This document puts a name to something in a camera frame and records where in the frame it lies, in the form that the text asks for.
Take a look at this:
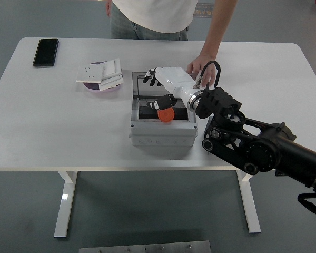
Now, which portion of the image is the person's left hand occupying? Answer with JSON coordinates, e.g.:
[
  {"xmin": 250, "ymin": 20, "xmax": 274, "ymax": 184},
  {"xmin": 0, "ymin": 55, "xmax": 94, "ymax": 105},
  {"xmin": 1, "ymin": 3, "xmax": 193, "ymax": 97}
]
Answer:
[{"xmin": 186, "ymin": 54, "xmax": 217, "ymax": 90}]

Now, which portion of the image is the transparent hinged box lid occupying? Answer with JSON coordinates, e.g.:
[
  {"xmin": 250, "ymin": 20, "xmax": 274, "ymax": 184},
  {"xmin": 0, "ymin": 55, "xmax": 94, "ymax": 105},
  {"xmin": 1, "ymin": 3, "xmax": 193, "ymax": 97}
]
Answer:
[{"xmin": 132, "ymin": 71, "xmax": 198, "ymax": 100}]

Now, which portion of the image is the black smartphone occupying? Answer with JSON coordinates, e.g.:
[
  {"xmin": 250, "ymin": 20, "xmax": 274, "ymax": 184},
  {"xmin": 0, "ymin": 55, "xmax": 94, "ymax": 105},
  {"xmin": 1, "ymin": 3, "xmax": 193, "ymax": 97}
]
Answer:
[{"xmin": 32, "ymin": 38, "xmax": 60, "ymax": 68}]

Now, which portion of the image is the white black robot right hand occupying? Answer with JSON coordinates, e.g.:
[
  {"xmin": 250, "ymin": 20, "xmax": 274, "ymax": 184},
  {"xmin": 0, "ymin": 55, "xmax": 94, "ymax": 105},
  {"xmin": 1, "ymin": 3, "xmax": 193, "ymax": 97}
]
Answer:
[{"xmin": 143, "ymin": 67, "xmax": 203, "ymax": 111}]

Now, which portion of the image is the white table leg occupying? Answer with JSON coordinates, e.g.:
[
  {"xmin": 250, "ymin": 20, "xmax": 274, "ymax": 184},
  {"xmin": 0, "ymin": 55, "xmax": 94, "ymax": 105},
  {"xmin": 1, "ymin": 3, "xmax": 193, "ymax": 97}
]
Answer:
[
  {"xmin": 236, "ymin": 170, "xmax": 262, "ymax": 234},
  {"xmin": 54, "ymin": 170, "xmax": 78, "ymax": 238}
]

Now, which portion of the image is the brown floor sign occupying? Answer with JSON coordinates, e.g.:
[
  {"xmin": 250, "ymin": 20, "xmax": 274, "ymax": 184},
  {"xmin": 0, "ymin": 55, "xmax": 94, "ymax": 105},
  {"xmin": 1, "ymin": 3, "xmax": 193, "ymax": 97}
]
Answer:
[{"xmin": 193, "ymin": 3, "xmax": 215, "ymax": 18}]

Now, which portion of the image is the orange cylindrical battery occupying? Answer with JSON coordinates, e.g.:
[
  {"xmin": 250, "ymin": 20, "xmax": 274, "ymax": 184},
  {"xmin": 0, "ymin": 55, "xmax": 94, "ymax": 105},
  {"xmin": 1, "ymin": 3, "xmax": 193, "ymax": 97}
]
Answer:
[{"xmin": 157, "ymin": 107, "xmax": 175, "ymax": 124}]

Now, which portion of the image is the grey plastic junction box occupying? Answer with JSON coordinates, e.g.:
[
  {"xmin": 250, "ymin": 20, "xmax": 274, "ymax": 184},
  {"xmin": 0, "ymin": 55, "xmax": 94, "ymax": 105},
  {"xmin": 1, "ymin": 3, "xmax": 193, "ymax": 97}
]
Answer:
[{"xmin": 129, "ymin": 94, "xmax": 198, "ymax": 147}]

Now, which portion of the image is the purple shallow bowl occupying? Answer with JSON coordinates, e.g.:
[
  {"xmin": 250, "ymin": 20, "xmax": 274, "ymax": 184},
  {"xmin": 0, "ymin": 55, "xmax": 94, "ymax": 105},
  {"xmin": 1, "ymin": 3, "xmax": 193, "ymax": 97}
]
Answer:
[{"xmin": 83, "ymin": 61, "xmax": 124, "ymax": 93}]

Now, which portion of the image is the white wall switch panel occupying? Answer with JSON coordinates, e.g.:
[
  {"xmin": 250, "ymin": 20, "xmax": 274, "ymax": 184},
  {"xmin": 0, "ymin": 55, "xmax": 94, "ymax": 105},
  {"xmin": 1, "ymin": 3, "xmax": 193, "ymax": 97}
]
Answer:
[
  {"xmin": 98, "ymin": 73, "xmax": 125, "ymax": 92},
  {"xmin": 102, "ymin": 58, "xmax": 123, "ymax": 80}
]

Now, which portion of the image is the person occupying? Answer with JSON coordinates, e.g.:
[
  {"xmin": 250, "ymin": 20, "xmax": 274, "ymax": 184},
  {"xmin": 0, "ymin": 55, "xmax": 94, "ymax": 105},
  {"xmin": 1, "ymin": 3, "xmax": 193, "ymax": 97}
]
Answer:
[{"xmin": 105, "ymin": 0, "xmax": 239, "ymax": 90}]

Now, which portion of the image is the grey box cover frame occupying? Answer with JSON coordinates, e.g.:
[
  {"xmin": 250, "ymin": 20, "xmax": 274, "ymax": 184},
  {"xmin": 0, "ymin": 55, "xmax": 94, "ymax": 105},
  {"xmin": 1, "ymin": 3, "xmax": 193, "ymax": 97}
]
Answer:
[{"xmin": 129, "ymin": 95, "xmax": 198, "ymax": 137}]

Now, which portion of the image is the grey metal plate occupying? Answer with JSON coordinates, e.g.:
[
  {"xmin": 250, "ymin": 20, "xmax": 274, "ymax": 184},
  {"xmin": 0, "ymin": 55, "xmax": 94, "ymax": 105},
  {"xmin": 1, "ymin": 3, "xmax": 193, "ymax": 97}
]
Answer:
[{"xmin": 78, "ymin": 240, "xmax": 211, "ymax": 253}]

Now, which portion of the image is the white wall socket panel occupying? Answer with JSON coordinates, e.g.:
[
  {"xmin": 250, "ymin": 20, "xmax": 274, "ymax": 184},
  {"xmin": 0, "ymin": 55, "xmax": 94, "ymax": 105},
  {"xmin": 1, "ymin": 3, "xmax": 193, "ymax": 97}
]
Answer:
[{"xmin": 76, "ymin": 65, "xmax": 106, "ymax": 84}]

